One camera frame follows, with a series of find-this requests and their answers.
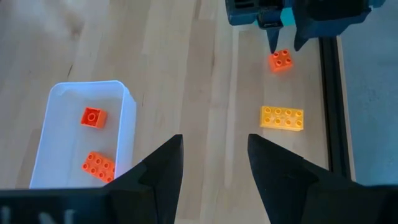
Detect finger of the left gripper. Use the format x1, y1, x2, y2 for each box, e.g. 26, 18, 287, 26
294, 7, 373, 52
257, 9, 284, 55

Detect clear plastic bin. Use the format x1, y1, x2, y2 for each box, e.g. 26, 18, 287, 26
29, 80, 137, 190

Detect small orange toy block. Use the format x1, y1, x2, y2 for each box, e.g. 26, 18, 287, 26
80, 106, 108, 129
268, 49, 294, 74

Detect long orange toy block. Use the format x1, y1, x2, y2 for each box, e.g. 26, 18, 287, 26
81, 151, 116, 184

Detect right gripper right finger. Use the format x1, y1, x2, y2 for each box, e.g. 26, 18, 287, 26
247, 133, 398, 224

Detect black aluminium table frame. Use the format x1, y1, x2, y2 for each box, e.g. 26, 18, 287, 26
318, 36, 357, 182

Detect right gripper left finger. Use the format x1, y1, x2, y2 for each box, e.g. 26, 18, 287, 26
106, 134, 185, 224

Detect long yellow toy block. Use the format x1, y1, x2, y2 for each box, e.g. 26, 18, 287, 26
259, 105, 305, 132

